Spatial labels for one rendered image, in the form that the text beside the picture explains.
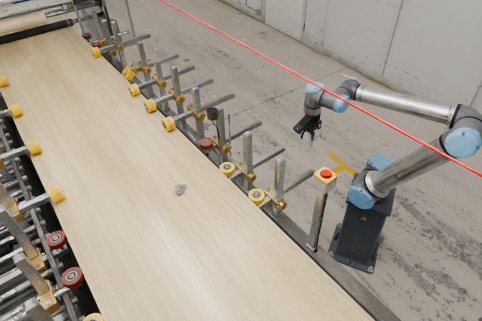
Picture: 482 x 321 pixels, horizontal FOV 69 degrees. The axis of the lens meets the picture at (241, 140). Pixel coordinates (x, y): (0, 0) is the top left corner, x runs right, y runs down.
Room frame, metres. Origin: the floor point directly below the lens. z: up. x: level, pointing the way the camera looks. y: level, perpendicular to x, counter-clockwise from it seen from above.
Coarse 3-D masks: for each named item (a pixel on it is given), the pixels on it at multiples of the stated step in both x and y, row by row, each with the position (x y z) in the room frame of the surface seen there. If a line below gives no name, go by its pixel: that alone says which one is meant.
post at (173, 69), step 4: (172, 68) 1.97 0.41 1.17; (176, 68) 1.98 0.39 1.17; (172, 72) 1.97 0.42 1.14; (176, 72) 1.98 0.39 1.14; (172, 76) 1.98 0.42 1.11; (176, 76) 1.98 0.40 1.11; (172, 80) 1.99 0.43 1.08; (176, 80) 1.98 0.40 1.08; (176, 84) 1.97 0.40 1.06; (176, 88) 1.97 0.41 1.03; (180, 88) 1.98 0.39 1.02; (176, 92) 1.97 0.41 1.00; (180, 92) 1.98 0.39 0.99; (176, 104) 1.98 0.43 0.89; (180, 104) 1.97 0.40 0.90; (180, 108) 1.97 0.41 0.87; (180, 112) 1.97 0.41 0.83; (184, 120) 1.98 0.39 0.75; (180, 124) 1.98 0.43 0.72; (184, 124) 1.98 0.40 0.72
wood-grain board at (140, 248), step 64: (0, 64) 2.63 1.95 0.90; (64, 64) 2.59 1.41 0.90; (64, 128) 1.75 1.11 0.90; (128, 128) 1.72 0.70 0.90; (64, 192) 1.21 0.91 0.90; (128, 192) 1.20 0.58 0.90; (192, 192) 1.18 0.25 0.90; (128, 256) 0.83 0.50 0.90; (192, 256) 0.82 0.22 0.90; (256, 256) 0.81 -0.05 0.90; (128, 320) 0.57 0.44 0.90; (192, 320) 0.56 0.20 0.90; (256, 320) 0.55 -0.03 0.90; (320, 320) 0.54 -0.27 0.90
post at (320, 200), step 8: (320, 192) 0.96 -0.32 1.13; (320, 200) 0.96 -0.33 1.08; (320, 208) 0.95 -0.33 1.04; (320, 216) 0.95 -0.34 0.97; (312, 224) 0.97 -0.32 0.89; (320, 224) 0.95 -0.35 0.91; (312, 232) 0.97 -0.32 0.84; (320, 232) 0.97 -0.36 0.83; (312, 240) 0.96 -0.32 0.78; (312, 248) 0.95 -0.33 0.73
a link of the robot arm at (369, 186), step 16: (464, 128) 1.06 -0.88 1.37; (480, 128) 1.06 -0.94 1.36; (432, 144) 1.11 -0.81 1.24; (448, 144) 1.04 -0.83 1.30; (464, 144) 1.01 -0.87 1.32; (480, 144) 1.00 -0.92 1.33; (400, 160) 1.18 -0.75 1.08; (416, 160) 1.11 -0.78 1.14; (432, 160) 1.07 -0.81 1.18; (448, 160) 1.05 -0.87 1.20; (368, 176) 1.25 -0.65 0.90; (384, 176) 1.18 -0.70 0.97; (400, 176) 1.13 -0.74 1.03; (416, 176) 1.11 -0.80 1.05; (352, 192) 1.22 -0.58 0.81; (368, 192) 1.19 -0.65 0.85; (384, 192) 1.18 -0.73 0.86; (368, 208) 1.16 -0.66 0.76
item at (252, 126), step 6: (258, 120) 1.81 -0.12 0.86; (246, 126) 1.76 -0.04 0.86; (252, 126) 1.76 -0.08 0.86; (258, 126) 1.79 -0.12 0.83; (234, 132) 1.70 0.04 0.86; (240, 132) 1.70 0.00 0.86; (228, 138) 1.64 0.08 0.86; (234, 138) 1.67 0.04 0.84; (204, 150) 1.55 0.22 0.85; (210, 150) 1.56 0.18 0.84
